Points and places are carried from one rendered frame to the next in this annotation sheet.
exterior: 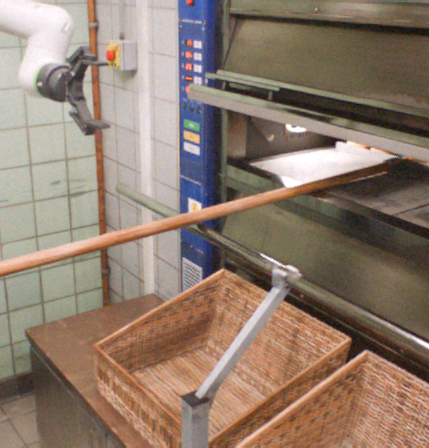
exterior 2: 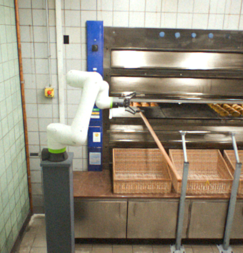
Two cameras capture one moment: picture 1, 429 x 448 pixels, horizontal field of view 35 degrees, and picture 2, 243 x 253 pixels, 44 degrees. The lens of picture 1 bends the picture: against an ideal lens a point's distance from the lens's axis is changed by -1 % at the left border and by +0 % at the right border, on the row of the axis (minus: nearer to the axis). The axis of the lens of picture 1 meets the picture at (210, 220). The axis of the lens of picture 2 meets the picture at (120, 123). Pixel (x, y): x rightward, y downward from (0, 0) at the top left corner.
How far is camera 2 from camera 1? 2.46 m
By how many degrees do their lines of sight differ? 54
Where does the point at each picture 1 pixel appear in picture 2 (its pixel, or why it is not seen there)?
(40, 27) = (106, 87)
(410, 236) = (176, 120)
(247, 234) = (121, 136)
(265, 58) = (127, 86)
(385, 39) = (165, 79)
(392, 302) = (173, 136)
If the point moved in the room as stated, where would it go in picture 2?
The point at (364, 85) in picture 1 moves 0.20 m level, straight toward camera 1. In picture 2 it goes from (164, 90) to (179, 93)
